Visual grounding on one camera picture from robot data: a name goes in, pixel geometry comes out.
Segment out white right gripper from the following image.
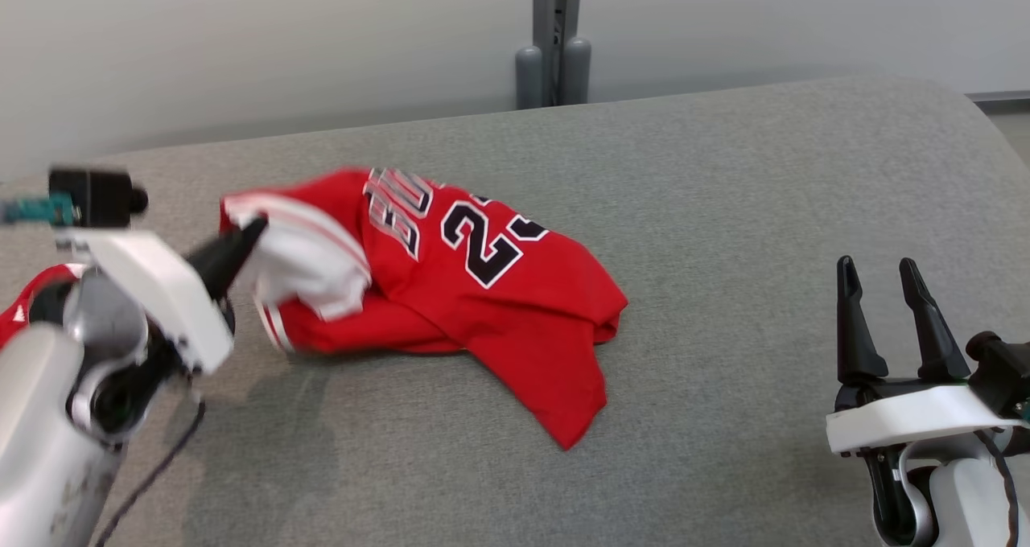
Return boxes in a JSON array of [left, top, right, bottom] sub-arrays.
[[826, 255, 1023, 456]]

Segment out teal left camera plug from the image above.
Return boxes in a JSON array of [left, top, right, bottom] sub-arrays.
[[0, 195, 75, 227]]

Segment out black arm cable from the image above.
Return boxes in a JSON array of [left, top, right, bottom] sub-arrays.
[[974, 430, 1021, 547], [95, 394, 208, 547]]

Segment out red shorts with white stripe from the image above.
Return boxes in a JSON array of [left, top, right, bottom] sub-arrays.
[[0, 264, 85, 351]]

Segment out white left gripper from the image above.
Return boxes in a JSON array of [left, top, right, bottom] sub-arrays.
[[55, 216, 270, 376]]

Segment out red and white basketball jersey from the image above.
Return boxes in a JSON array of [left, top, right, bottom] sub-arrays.
[[219, 167, 629, 451]]

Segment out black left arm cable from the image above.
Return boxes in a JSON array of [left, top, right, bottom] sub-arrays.
[[95, 394, 208, 547]]

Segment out dark grey wall skirting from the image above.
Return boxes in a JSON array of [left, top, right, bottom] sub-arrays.
[[966, 90, 1030, 115]]

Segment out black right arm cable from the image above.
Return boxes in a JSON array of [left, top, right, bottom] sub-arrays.
[[974, 430, 1021, 547]]

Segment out grey partition post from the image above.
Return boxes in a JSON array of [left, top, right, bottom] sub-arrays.
[[515, 0, 593, 110]]

